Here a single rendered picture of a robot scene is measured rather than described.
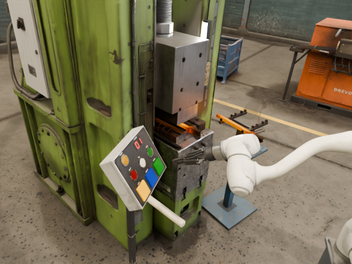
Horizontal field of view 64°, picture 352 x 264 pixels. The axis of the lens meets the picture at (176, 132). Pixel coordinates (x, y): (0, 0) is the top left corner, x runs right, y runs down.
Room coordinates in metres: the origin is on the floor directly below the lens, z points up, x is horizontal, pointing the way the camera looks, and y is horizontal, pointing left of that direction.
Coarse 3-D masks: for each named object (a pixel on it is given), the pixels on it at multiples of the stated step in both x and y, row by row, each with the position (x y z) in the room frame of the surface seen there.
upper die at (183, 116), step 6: (156, 108) 1.67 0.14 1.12; (186, 108) 1.61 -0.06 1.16; (192, 108) 1.65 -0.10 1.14; (156, 114) 1.67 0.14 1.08; (162, 114) 1.63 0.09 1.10; (168, 114) 1.60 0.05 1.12; (174, 114) 1.56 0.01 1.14; (180, 114) 1.57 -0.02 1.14; (186, 114) 1.61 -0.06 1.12; (192, 114) 1.66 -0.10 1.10; (168, 120) 1.60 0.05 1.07; (174, 120) 1.56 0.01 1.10; (180, 120) 1.57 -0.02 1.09; (186, 120) 1.62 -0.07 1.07
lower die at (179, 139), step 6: (156, 120) 1.74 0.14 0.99; (162, 120) 1.74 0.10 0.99; (156, 126) 1.67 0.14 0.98; (162, 126) 1.68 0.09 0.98; (168, 126) 1.67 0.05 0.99; (174, 126) 1.67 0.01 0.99; (180, 126) 1.66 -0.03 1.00; (156, 132) 1.67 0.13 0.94; (162, 132) 1.63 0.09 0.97; (174, 132) 1.61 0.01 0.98; (180, 132) 1.60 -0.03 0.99; (186, 132) 1.62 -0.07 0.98; (174, 138) 1.55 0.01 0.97; (180, 138) 1.58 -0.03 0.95; (186, 138) 1.63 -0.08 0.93
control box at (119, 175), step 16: (144, 128) 1.29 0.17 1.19; (128, 144) 1.12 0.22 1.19; (144, 144) 1.22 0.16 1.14; (112, 160) 0.98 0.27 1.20; (128, 160) 1.05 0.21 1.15; (160, 160) 1.25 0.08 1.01; (112, 176) 0.98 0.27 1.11; (128, 176) 1.00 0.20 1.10; (144, 176) 1.08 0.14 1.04; (160, 176) 1.17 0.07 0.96; (128, 192) 0.96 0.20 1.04; (128, 208) 0.96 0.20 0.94
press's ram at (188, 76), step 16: (176, 32) 1.87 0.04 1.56; (160, 48) 1.58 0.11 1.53; (176, 48) 1.51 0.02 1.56; (192, 48) 1.62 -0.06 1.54; (160, 64) 1.58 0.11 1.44; (176, 64) 1.52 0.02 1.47; (192, 64) 1.63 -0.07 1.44; (160, 80) 1.58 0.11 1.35; (176, 80) 1.52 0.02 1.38; (192, 80) 1.64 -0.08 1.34; (160, 96) 1.57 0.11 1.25; (176, 96) 1.53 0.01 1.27; (192, 96) 1.65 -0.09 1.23; (176, 112) 1.54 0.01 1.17
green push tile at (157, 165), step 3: (156, 159) 1.22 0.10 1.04; (159, 159) 1.24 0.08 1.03; (153, 162) 1.19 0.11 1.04; (156, 162) 1.20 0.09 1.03; (159, 162) 1.22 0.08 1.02; (153, 165) 1.17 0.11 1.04; (156, 165) 1.19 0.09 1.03; (159, 165) 1.21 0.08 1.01; (162, 165) 1.23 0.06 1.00; (156, 168) 1.17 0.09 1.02; (159, 168) 1.19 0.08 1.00; (162, 168) 1.22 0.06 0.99; (156, 171) 1.17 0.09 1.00; (159, 171) 1.18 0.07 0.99; (159, 174) 1.17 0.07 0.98
